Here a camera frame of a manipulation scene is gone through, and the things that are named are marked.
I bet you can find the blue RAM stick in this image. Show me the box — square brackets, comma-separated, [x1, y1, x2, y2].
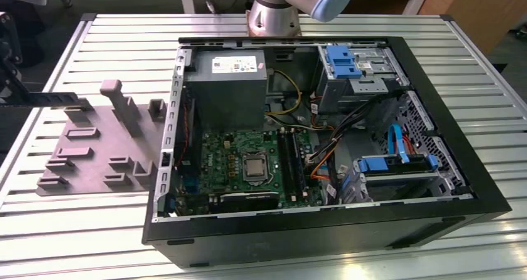
[27, 91, 91, 111]

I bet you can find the black RAM slot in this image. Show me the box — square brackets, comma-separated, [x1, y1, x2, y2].
[275, 126, 301, 202]

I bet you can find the grey parts rack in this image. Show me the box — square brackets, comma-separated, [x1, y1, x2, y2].
[37, 79, 169, 197]

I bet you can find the grey power supply unit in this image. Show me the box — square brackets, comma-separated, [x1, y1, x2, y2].
[183, 48, 271, 133]

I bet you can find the green motherboard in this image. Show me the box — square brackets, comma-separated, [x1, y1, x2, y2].
[198, 127, 330, 207]

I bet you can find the blue card latch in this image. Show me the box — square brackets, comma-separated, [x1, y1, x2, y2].
[158, 192, 178, 218]

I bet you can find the metal socket cover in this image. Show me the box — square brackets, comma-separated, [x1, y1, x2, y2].
[241, 150, 274, 184]

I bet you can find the silver CPU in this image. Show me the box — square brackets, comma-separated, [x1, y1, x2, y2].
[245, 159, 267, 176]

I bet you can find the black graphics card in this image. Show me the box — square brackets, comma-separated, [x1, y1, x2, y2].
[209, 189, 281, 213]

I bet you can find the blue disk carrier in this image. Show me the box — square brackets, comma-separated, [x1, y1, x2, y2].
[323, 45, 365, 80]

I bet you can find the metal drive cage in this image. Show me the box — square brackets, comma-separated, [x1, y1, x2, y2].
[315, 44, 412, 116]

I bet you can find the black PC case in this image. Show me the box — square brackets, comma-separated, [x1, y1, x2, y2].
[142, 35, 514, 268]

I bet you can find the hard disk in blue carrier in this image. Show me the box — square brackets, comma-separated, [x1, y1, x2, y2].
[357, 154, 441, 173]

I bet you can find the metal disk bay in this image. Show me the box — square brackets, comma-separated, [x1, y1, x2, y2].
[353, 156, 454, 204]

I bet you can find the wooden cabinet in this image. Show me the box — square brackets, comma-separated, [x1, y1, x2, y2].
[418, 0, 527, 57]

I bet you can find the thin red wire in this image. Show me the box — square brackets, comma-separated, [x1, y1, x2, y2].
[181, 102, 195, 168]

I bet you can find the yellow wire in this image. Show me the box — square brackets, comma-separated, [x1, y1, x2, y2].
[266, 69, 305, 118]

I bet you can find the orange wire bundle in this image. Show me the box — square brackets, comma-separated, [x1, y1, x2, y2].
[309, 155, 333, 181]

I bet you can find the black cable bundle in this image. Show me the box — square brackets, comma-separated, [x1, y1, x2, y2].
[325, 88, 409, 147]

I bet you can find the blue flat wire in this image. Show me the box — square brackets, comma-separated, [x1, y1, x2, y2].
[386, 124, 413, 164]

